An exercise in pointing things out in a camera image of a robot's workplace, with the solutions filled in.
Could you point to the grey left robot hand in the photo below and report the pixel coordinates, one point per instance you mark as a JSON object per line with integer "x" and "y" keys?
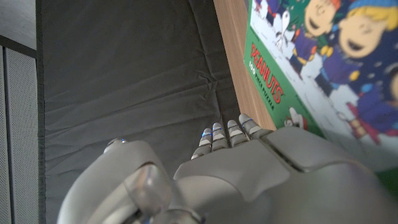
{"x": 242, "y": 186}

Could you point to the Peanuts puzzle box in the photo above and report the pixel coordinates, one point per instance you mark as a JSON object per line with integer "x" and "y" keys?
{"x": 326, "y": 68}

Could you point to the black fabric backdrop curtain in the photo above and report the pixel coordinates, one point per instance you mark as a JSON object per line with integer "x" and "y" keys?
{"x": 130, "y": 68}

